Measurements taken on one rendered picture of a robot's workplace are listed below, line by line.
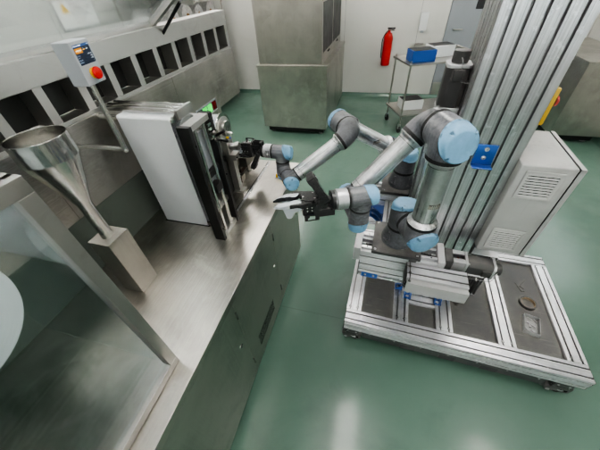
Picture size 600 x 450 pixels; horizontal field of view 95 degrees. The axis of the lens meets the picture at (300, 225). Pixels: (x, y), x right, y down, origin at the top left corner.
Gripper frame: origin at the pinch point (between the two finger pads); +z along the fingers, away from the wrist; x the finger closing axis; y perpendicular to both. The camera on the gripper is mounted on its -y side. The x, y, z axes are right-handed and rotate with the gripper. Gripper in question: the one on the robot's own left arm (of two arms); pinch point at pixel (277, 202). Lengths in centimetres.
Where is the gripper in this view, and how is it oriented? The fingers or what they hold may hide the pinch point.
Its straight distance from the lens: 93.9
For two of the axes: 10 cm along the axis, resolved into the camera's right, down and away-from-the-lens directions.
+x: -1.4, -5.6, 8.2
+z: -9.9, 1.4, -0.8
